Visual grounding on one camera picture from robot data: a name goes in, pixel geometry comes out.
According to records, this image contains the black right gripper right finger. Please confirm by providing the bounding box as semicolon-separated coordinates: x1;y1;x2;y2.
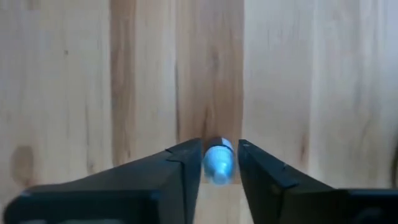
238;139;351;224

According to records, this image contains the small black food coloring bottle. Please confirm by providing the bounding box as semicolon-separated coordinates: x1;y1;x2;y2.
201;136;236;187

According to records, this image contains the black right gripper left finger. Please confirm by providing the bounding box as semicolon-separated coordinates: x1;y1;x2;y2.
27;138;203;224

